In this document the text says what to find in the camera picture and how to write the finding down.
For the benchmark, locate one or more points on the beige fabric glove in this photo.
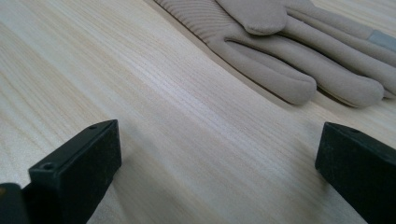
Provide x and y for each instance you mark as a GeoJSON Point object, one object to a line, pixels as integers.
{"type": "Point", "coordinates": [264, 68]}

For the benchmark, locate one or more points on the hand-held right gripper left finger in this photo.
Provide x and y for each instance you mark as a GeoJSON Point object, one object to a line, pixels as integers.
{"type": "Point", "coordinates": [77, 174]}

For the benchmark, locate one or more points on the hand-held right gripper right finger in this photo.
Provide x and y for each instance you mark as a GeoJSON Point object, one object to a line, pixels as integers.
{"type": "Point", "coordinates": [361, 174]}

